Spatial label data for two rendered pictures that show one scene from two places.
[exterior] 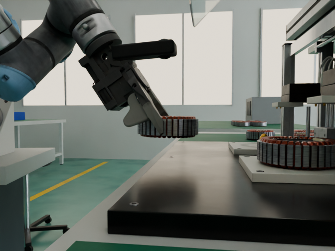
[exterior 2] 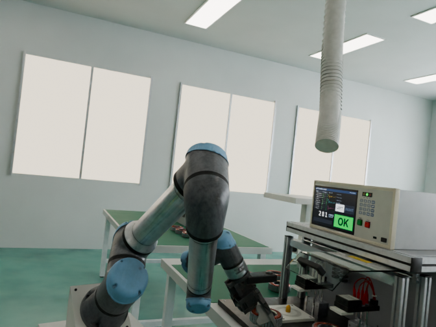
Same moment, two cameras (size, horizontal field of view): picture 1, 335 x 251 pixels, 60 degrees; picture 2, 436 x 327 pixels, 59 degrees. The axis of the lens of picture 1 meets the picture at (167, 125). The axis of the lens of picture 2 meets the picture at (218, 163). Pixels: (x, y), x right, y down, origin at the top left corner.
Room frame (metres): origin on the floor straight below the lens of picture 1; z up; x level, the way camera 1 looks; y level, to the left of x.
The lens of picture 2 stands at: (-0.49, 0.87, 1.32)
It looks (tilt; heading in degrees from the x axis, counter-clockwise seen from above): 1 degrees up; 329
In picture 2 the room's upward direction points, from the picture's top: 6 degrees clockwise
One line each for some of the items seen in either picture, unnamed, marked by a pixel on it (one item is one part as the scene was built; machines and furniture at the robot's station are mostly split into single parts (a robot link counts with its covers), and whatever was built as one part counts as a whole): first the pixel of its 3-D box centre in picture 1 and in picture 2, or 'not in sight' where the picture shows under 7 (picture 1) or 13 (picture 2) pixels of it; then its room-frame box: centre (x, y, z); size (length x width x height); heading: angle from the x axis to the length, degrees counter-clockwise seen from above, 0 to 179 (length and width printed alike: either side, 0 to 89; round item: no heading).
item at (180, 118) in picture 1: (167, 126); (266, 316); (0.53, 0.00, 0.83); 0.11 x 0.11 x 0.04
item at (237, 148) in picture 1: (263, 148); (287, 313); (0.66, -0.22, 0.78); 0.15 x 0.15 x 0.01; 82
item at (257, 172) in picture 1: (296, 167); not in sight; (0.42, -0.19, 0.78); 0.15 x 0.15 x 0.01; 82
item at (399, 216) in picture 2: not in sight; (384, 212); (0.49, -0.52, 1.22); 0.44 x 0.39 x 0.20; 172
